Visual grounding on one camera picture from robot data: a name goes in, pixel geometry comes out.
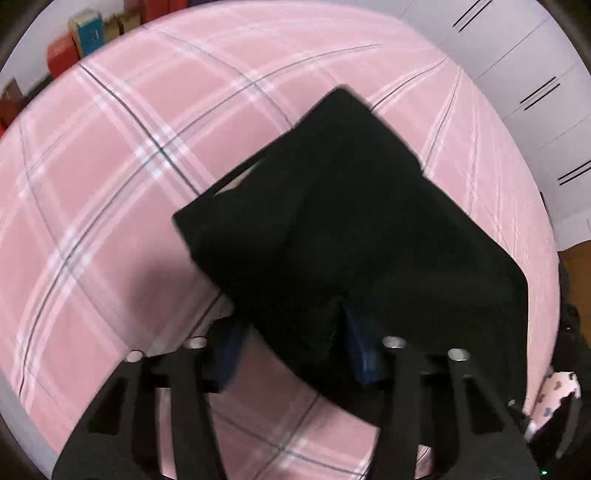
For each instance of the pink plaid bed sheet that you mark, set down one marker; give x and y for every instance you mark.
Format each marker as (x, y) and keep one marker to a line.
(94, 168)

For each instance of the colourful boxes by wall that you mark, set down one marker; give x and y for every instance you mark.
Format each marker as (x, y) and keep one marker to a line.
(40, 40)

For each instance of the black pants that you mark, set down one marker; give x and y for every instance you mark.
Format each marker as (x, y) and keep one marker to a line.
(331, 238)

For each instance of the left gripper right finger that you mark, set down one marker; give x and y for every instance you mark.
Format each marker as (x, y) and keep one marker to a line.
(454, 398)

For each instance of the black clothes pile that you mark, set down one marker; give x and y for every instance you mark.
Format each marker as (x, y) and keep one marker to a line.
(571, 351)

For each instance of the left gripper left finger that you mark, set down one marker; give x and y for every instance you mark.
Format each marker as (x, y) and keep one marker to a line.
(151, 418)

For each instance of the white wardrobe with black handles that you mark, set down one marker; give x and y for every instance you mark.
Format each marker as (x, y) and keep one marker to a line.
(529, 70)

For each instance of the white heart-pattern pillow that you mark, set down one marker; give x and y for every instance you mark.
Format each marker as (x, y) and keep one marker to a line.
(555, 388)

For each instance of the wooden headboard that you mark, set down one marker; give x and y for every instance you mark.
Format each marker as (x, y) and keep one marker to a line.
(576, 261)

